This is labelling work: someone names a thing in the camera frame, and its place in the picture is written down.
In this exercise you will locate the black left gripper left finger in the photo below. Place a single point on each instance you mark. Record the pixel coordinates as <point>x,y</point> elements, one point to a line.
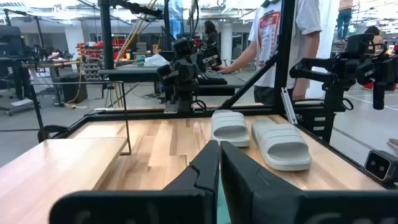
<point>186,205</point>

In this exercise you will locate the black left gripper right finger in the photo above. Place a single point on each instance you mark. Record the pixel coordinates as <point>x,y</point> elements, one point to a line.
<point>264,202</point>

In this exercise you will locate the light grey rubber slide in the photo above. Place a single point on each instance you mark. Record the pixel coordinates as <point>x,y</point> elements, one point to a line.
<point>230,124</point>
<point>280,146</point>

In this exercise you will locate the idle black robot arm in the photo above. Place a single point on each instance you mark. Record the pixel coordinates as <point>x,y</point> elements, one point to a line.
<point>348,67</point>

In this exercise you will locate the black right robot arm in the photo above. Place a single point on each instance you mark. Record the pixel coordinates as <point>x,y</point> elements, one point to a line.
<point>183,49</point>

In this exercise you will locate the white plastic bag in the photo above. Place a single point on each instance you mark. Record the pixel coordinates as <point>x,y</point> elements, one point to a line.
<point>156,60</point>

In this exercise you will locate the backlit black keyboard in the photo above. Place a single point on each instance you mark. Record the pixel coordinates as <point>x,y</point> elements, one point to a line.
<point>213,77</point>

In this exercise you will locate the dark grey desk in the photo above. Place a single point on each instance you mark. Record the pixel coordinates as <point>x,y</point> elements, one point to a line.
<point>233,85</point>
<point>130,74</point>

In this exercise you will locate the person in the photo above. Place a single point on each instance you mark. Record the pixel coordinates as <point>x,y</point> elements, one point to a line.
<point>374,32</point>
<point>306,18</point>
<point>344,18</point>
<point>211,32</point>

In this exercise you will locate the black vertical pole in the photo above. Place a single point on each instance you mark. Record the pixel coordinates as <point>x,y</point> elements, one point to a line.
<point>106,34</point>

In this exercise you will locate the red storage bin rack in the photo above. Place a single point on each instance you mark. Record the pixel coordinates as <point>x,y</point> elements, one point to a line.
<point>91,56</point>

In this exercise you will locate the black speaker box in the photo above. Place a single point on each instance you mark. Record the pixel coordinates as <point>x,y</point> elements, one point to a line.
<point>72,88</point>

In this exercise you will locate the person's foot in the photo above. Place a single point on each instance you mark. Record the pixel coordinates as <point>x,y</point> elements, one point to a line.
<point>393,143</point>

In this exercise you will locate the black equipment cart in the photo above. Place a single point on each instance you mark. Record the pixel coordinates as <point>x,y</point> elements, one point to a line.
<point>12,62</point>

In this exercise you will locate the black aluminium table frame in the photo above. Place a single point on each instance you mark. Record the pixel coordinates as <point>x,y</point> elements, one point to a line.
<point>284,62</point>

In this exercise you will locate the black table-level camera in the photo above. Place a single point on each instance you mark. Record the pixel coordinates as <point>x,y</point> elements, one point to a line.
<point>379,166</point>

